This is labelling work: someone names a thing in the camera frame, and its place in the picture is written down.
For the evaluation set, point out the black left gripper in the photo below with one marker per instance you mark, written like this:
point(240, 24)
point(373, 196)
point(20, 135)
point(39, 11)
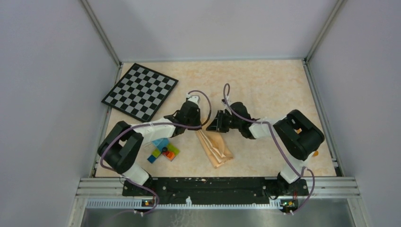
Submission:
point(198, 116)

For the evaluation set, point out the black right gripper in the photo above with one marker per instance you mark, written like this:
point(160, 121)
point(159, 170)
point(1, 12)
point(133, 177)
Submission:
point(217, 125)

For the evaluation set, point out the orange cloth napkin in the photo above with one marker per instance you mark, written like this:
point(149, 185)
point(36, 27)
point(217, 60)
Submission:
point(214, 146)

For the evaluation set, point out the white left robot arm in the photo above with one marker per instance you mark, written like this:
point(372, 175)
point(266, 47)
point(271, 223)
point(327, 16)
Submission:
point(121, 146)

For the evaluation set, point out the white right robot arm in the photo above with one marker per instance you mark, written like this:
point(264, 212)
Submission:
point(300, 137)

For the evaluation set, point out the colourful toy block pile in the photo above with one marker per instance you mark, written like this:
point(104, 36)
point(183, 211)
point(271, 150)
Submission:
point(161, 147)

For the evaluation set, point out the black white checkerboard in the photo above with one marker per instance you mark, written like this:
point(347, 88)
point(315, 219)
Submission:
point(140, 92)

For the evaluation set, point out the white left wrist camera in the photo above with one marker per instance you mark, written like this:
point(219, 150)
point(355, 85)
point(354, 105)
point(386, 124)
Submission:
point(193, 98)

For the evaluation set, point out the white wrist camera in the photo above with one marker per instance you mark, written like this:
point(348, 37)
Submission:
point(193, 98)
point(226, 103)

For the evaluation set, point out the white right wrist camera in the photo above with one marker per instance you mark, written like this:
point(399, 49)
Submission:
point(226, 103)

